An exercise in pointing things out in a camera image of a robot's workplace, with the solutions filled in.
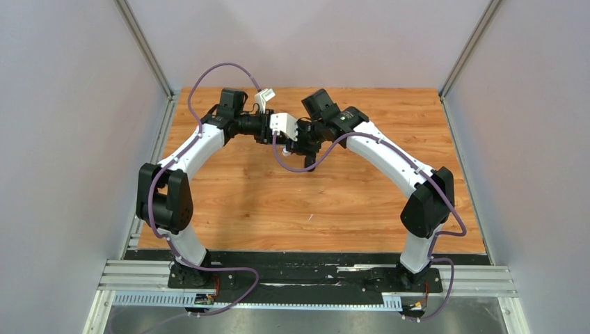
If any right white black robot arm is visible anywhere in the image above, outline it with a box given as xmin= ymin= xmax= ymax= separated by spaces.
xmin=285 ymin=89 xmax=454 ymax=291

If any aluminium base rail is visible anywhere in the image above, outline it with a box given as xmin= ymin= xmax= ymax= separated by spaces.
xmin=98 ymin=260 xmax=518 ymax=297

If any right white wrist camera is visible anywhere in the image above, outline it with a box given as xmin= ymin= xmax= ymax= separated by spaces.
xmin=269 ymin=113 xmax=298 ymax=141

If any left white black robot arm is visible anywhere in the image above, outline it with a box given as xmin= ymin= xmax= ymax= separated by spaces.
xmin=136 ymin=88 xmax=276 ymax=287

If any left aluminium frame post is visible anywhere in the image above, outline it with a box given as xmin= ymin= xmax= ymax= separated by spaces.
xmin=113 ymin=0 xmax=175 ymax=100

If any white slotted cable duct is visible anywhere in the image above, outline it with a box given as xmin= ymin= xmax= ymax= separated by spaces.
xmin=112 ymin=292 xmax=403 ymax=312

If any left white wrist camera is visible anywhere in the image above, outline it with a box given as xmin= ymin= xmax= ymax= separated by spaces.
xmin=254 ymin=88 xmax=276 ymax=113

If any right aluminium frame post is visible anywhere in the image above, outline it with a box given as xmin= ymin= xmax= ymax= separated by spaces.
xmin=438 ymin=0 xmax=504 ymax=102

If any black earbud charging case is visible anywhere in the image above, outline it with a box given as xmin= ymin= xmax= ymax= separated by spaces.
xmin=304 ymin=155 xmax=316 ymax=172

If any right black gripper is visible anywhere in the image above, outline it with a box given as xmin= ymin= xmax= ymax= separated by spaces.
xmin=286 ymin=118 xmax=326 ymax=158

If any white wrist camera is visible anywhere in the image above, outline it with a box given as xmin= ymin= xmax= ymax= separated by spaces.
xmin=269 ymin=113 xmax=298 ymax=141
xmin=254 ymin=88 xmax=276 ymax=113

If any aluminium frame post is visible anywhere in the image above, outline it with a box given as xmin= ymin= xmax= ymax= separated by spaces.
xmin=113 ymin=0 xmax=175 ymax=100
xmin=438 ymin=0 xmax=504 ymax=102

